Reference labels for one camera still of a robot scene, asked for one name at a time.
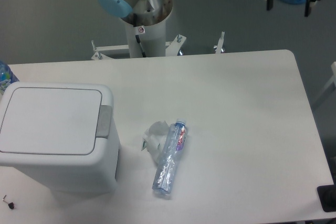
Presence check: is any white trash can lid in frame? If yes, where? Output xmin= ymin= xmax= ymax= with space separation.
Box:
xmin=1 ymin=87 xmax=102 ymax=155

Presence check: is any black cable on pedestal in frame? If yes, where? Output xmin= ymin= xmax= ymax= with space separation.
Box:
xmin=132 ymin=13 xmax=146 ymax=58

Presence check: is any blue labelled bottle at edge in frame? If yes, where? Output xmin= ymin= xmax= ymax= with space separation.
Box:
xmin=1 ymin=61 xmax=19 ymax=95

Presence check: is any empty clear plastic bottle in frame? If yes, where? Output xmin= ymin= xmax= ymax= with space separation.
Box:
xmin=152 ymin=119 xmax=188 ymax=195

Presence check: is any white pedestal base frame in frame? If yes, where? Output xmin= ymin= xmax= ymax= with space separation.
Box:
xmin=90 ymin=31 xmax=226 ymax=61

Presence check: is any white furniture frame right edge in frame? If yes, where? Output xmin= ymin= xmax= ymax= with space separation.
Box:
xmin=311 ymin=62 xmax=335 ymax=111

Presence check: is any white trash can body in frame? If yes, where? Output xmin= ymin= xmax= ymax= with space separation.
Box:
xmin=1 ymin=82 xmax=121 ymax=193

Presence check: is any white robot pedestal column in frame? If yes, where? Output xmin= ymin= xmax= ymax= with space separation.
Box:
xmin=121 ymin=15 xmax=170 ymax=58

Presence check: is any black device at table corner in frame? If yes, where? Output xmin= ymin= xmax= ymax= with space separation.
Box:
xmin=317 ymin=185 xmax=335 ymax=212

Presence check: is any grey lid push button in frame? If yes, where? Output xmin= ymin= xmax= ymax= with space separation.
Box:
xmin=96 ymin=105 xmax=113 ymax=138

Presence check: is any crumpled white paper wrapper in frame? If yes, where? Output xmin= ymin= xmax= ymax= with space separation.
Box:
xmin=141 ymin=121 xmax=170 ymax=164

